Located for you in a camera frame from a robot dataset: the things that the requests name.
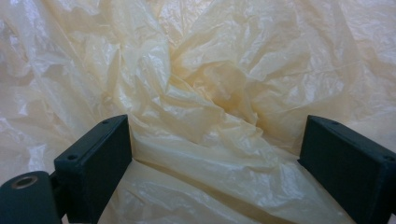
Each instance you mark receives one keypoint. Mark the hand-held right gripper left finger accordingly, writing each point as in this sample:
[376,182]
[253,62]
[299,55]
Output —
[93,168]

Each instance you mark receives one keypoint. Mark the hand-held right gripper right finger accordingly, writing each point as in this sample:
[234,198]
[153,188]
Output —
[348,168]

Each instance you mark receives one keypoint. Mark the yellow plastic bag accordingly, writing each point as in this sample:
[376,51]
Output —
[218,77]

